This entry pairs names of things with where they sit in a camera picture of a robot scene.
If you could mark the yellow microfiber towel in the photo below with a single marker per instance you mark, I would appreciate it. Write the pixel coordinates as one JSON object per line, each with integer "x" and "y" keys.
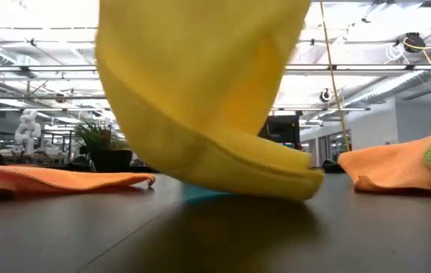
{"x": 200, "y": 113}

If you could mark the orange microfiber towel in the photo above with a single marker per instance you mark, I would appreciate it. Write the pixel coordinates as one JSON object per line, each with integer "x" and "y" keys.
{"x": 390, "y": 167}
{"x": 48, "y": 178}

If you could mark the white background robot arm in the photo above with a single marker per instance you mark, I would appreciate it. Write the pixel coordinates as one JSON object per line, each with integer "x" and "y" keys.
{"x": 27, "y": 130}

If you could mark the teal plastic bin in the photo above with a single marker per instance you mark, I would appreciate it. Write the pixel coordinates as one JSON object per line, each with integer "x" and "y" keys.
{"x": 196, "y": 189}

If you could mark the small potted plant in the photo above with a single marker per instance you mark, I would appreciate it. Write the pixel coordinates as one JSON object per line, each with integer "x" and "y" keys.
{"x": 105, "y": 151}

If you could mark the black rounded object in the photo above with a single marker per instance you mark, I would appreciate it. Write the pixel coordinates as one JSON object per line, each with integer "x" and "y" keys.
{"x": 330, "y": 165}

